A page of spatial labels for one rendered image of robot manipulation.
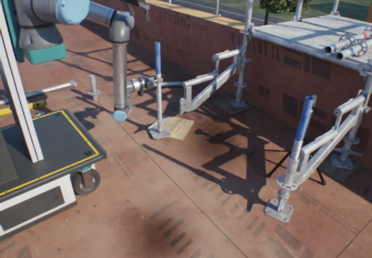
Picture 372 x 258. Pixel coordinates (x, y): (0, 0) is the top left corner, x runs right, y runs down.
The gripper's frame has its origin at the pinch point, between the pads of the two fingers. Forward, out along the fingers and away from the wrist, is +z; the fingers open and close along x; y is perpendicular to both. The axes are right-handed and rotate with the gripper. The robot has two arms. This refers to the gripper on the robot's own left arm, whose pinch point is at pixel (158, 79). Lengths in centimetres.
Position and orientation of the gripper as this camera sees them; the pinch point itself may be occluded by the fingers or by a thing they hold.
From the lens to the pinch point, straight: 212.5
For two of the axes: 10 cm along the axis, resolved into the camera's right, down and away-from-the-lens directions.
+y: 0.1, -8.7, -5.0
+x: -5.8, -4.1, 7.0
